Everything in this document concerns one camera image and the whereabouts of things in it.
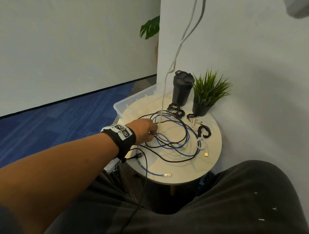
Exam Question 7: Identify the person's left hand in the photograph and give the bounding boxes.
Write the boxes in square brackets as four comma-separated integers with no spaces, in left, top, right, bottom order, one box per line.
[125,118,159,146]

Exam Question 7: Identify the clear plastic storage bin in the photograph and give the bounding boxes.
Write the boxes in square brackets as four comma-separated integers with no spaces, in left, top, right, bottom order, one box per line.
[113,84,157,119]

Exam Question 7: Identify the blue network cable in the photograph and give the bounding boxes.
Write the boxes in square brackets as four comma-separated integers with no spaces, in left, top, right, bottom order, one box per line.
[137,114,201,178]

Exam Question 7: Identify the thick white usb cable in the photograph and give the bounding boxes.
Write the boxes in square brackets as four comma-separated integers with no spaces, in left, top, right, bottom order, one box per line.
[189,117,204,132]

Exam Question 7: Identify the long white cable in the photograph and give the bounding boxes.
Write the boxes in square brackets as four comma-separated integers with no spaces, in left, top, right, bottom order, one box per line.
[154,0,207,155]

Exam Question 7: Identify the person's left forearm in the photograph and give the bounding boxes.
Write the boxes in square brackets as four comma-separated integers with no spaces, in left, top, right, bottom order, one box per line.
[0,132,120,234]

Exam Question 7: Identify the person's dark trousers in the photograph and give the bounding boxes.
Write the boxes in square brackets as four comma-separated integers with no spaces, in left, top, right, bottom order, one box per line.
[44,160,309,234]

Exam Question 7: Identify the black marker wristband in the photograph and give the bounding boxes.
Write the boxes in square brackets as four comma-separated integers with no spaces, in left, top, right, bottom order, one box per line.
[100,123,137,161]

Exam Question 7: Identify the black tumbler with lid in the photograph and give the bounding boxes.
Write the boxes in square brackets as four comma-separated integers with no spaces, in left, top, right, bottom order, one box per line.
[172,70,195,107]

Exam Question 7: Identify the round white table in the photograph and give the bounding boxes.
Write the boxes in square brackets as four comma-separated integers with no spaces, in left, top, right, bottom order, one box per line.
[117,93,222,185]

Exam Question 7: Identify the small potted grass plant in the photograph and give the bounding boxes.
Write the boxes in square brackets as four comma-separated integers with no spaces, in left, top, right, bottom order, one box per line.
[192,68,233,117]

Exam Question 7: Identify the large leafy green plant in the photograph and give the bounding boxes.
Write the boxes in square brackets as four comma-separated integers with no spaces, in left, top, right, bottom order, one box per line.
[139,15,161,40]

